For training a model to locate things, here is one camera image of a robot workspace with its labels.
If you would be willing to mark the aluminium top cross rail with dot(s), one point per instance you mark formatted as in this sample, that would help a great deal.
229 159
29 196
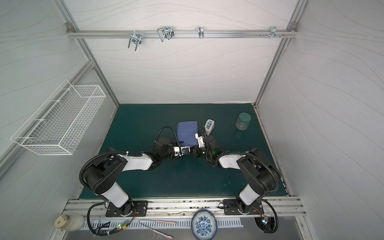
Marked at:
179 34

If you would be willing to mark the left metal hook clamp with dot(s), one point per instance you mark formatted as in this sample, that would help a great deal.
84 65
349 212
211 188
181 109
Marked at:
135 40

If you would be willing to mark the middle metal hook clamp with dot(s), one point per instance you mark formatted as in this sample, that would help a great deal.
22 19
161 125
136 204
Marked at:
165 33

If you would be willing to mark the white round container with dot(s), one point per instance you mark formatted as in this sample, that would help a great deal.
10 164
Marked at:
69 223

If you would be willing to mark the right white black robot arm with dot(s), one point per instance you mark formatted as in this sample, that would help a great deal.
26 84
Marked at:
258 171

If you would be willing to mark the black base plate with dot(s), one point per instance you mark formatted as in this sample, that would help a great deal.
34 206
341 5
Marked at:
138 208
237 207

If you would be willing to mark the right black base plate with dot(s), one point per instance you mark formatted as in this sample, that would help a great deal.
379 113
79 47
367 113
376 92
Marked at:
237 207

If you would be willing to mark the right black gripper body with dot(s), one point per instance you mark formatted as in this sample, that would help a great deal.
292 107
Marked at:
195 150

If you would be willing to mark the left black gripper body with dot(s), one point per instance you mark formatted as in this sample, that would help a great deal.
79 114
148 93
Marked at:
169 153

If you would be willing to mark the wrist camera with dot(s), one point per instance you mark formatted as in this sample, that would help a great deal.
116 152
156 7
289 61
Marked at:
201 140
178 152

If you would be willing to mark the small metal ring clamp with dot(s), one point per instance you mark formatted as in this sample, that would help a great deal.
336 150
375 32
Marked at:
201 32

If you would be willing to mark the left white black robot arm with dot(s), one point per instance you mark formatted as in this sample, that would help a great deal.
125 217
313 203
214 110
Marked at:
100 173

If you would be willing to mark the green table mat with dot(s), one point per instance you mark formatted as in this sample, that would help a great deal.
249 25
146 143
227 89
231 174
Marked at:
135 128

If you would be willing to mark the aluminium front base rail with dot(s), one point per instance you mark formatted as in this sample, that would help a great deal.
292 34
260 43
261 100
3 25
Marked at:
186 207

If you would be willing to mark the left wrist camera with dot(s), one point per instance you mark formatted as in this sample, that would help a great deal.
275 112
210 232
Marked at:
178 152

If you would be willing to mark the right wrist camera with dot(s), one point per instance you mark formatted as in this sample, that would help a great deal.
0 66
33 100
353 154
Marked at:
201 140

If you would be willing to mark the right metal bracket clamp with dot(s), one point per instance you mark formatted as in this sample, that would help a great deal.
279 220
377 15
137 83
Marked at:
273 34

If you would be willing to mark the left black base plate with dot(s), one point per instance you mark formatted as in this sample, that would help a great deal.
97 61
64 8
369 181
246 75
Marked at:
138 208

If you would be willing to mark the light blue wrapping paper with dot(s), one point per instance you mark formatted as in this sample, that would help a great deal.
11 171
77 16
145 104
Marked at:
186 133

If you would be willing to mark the blue white patterned plate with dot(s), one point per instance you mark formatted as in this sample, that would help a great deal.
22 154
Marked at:
204 225

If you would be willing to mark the metal hook clamp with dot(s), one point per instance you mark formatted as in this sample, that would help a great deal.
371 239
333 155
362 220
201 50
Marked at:
135 40
165 33

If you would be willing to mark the green lid clear jar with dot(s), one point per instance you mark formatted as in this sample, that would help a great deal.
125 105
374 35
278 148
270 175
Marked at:
243 121

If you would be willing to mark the white wire basket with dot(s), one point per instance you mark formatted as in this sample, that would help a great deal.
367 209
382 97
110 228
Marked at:
58 125

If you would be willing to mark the black round fan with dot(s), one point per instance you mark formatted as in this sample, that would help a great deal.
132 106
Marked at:
268 225

